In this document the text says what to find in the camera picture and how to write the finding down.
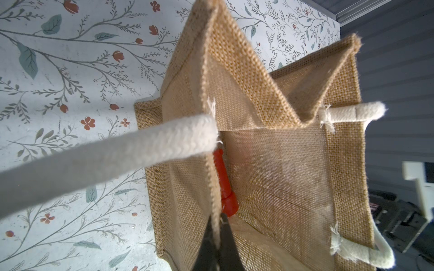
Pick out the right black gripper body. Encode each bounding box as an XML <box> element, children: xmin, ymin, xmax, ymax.
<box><xmin>368</xmin><ymin>190</ymin><xmax>434</xmax><ymax>261</ymax></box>

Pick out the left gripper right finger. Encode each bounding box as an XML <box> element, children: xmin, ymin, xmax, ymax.
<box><xmin>217</xmin><ymin>213</ymin><xmax>245</xmax><ymax>271</ymax></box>

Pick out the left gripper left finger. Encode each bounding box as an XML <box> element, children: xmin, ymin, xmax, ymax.
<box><xmin>192</xmin><ymin>218</ymin><xmax>217</xmax><ymax>271</ymax></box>

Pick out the red flashlight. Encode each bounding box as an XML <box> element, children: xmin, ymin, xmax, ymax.
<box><xmin>213</xmin><ymin>149</ymin><xmax>239</xmax><ymax>217</ymax></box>

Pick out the brown jute tote bag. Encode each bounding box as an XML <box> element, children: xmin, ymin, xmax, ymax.
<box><xmin>1</xmin><ymin>1</ymin><xmax>396</xmax><ymax>271</ymax></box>

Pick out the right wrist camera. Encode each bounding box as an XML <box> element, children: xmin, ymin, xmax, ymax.
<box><xmin>402</xmin><ymin>161</ymin><xmax>434</xmax><ymax>222</ymax></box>

